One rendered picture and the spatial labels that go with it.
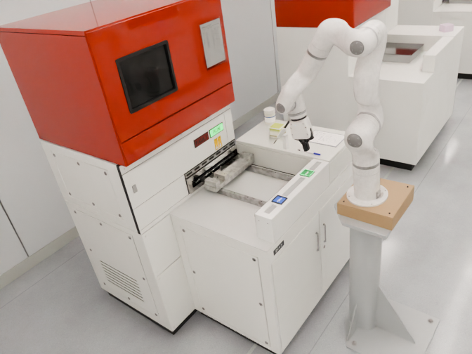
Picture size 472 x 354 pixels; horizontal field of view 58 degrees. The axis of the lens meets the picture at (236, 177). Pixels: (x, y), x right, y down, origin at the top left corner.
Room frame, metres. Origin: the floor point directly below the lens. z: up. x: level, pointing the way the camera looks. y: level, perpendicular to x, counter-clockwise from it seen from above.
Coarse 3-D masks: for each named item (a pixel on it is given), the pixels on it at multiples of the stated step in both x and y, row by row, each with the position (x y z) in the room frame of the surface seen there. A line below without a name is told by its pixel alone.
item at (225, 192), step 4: (220, 192) 1.97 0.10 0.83; (224, 192) 1.94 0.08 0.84; (228, 192) 1.92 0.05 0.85; (232, 192) 1.91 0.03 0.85; (236, 192) 1.91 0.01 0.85; (228, 196) 1.93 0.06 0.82; (232, 196) 1.90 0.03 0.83; (236, 196) 1.89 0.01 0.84; (240, 196) 1.87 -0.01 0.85; (244, 196) 1.86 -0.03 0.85; (248, 196) 1.85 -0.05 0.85; (244, 200) 1.85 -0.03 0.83; (248, 200) 1.84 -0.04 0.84; (252, 200) 1.82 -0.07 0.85; (256, 200) 1.80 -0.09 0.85; (260, 200) 1.80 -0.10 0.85; (256, 204) 1.80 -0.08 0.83; (260, 204) 1.78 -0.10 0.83
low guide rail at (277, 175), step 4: (248, 168) 2.17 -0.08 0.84; (252, 168) 2.14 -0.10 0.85; (256, 168) 2.13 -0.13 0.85; (260, 168) 2.13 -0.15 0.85; (256, 172) 2.13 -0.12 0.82; (260, 172) 2.11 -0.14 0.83; (264, 172) 2.09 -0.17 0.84; (268, 172) 2.07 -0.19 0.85; (272, 172) 2.06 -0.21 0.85; (276, 172) 2.05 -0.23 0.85; (272, 176) 2.05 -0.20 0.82; (276, 176) 2.03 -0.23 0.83; (280, 176) 2.02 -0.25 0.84; (284, 176) 2.00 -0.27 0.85; (288, 176) 1.99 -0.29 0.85; (292, 176) 1.98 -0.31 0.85; (284, 180) 2.00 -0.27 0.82; (288, 180) 1.98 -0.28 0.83
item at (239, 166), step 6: (234, 162) 2.19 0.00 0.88; (240, 162) 2.17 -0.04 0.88; (246, 162) 2.16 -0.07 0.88; (252, 162) 2.19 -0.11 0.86; (228, 168) 2.13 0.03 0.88; (234, 168) 2.12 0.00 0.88; (240, 168) 2.11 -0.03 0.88; (246, 168) 2.14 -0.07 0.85; (228, 174) 2.06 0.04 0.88; (234, 174) 2.06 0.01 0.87; (222, 180) 2.01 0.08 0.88; (228, 180) 2.02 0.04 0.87; (210, 186) 1.96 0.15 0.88; (222, 186) 1.98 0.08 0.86
